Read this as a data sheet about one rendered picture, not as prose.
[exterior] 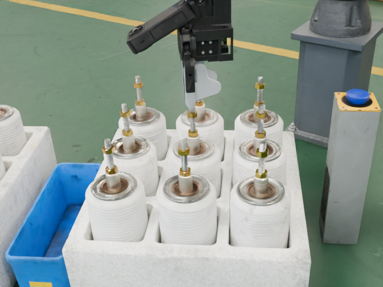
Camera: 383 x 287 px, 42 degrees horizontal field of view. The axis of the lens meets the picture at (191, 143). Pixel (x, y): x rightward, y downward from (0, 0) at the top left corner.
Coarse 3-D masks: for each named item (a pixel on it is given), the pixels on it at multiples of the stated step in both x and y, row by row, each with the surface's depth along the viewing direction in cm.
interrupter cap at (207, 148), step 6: (186, 138) 92; (204, 138) 92; (174, 144) 91; (204, 144) 90; (210, 144) 90; (174, 150) 89; (204, 150) 89; (210, 150) 88; (180, 156) 87; (192, 156) 87; (198, 156) 87; (204, 156) 87
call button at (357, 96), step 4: (348, 92) 89; (352, 92) 89; (356, 92) 89; (360, 92) 89; (364, 92) 88; (348, 96) 88; (352, 96) 88; (356, 96) 87; (360, 96) 87; (364, 96) 87; (368, 96) 87; (348, 100) 89; (352, 100) 88; (356, 100) 87; (360, 100) 87; (364, 100) 87
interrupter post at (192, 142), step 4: (188, 136) 88; (196, 136) 88; (188, 140) 88; (192, 140) 87; (196, 140) 87; (188, 144) 88; (192, 144) 88; (196, 144) 88; (192, 148) 88; (196, 148) 88; (192, 152) 89; (196, 152) 89
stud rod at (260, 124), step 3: (261, 105) 83; (261, 108) 83; (258, 111) 84; (261, 111) 84; (258, 120) 85; (261, 120) 84; (258, 123) 85; (261, 123) 85; (258, 126) 85; (261, 126) 85; (258, 129) 86; (261, 129) 85; (258, 132) 86; (261, 132) 86
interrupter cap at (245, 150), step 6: (246, 144) 90; (252, 144) 90; (270, 144) 89; (276, 144) 89; (240, 150) 88; (246, 150) 88; (252, 150) 88; (270, 150) 88; (276, 150) 88; (246, 156) 86; (252, 156) 86; (270, 156) 86; (276, 156) 86; (258, 162) 85
